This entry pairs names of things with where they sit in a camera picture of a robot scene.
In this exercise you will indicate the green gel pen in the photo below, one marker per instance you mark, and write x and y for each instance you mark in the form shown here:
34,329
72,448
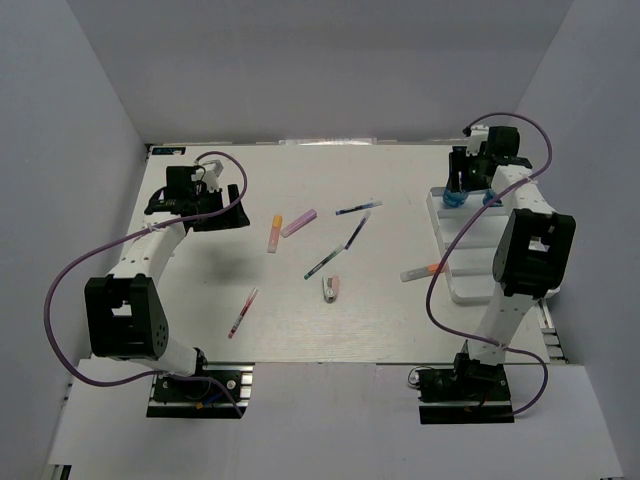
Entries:
324,261

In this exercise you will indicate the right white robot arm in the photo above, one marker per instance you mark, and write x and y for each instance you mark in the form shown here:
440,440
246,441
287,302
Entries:
532,253

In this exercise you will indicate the pink highlighter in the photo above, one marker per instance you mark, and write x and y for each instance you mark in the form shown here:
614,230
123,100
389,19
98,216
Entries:
299,223

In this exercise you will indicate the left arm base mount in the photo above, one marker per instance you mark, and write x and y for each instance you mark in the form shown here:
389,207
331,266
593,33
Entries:
177,399

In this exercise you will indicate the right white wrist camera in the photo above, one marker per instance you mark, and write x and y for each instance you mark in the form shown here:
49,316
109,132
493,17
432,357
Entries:
476,136

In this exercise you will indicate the blue gel pen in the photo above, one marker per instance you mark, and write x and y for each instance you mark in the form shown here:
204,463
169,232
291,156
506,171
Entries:
365,206

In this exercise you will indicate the purple gel pen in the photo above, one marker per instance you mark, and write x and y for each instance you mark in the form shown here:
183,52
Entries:
357,230

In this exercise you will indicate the orange cap highlighter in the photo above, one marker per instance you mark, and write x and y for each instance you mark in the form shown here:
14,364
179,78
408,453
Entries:
274,234

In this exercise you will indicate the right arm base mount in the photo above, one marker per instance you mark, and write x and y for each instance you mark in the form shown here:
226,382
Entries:
466,393

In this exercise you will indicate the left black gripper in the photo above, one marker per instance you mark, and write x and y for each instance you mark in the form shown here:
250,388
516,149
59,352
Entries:
233,217

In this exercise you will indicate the blue ink jar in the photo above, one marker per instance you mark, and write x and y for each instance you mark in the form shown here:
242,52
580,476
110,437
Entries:
453,199
490,199

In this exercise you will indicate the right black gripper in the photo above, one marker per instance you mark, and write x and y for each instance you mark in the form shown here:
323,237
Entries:
458,161

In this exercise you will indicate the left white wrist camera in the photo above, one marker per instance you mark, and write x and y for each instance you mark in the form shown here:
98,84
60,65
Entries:
208,173

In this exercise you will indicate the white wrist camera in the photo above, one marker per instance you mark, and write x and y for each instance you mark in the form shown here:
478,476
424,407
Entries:
476,136
208,173

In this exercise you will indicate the white divided organizer tray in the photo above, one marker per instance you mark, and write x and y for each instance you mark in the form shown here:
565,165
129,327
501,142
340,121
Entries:
469,271

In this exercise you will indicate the red gel pen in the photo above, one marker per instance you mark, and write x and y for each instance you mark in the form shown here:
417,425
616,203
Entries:
249,301

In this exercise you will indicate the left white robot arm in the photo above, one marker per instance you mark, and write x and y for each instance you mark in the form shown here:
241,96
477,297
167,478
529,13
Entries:
125,317

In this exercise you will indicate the orange white highlighter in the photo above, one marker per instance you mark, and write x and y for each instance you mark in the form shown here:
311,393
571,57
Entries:
419,273

